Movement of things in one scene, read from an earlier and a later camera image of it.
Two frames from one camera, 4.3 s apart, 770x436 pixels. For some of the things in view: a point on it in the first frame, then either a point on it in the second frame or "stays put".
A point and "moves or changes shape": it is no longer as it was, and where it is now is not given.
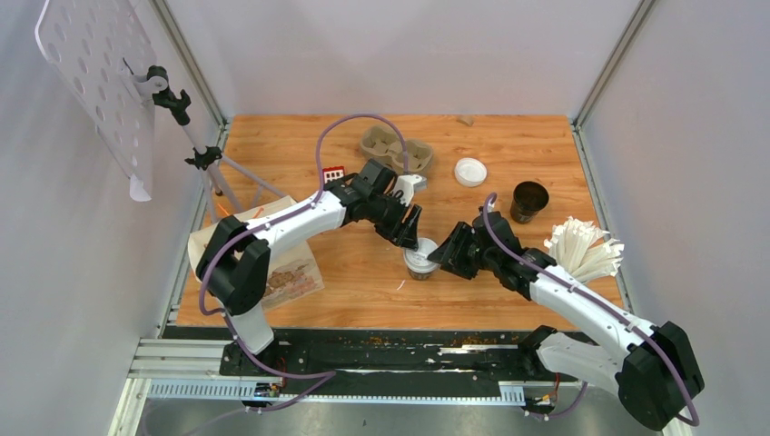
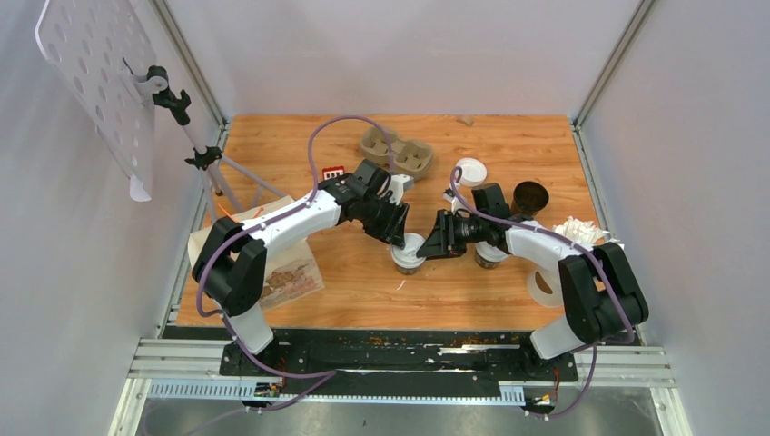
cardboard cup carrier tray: (384, 144) stays put
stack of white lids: (469, 172) stays put
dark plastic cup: (528, 198) stays put
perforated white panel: (99, 46) stays put
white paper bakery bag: (293, 273) stays put
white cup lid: (417, 261) moves or changes shape
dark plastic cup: (419, 276) -> (408, 271)
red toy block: (332, 173) stays put
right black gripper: (449, 255) -> (442, 242)
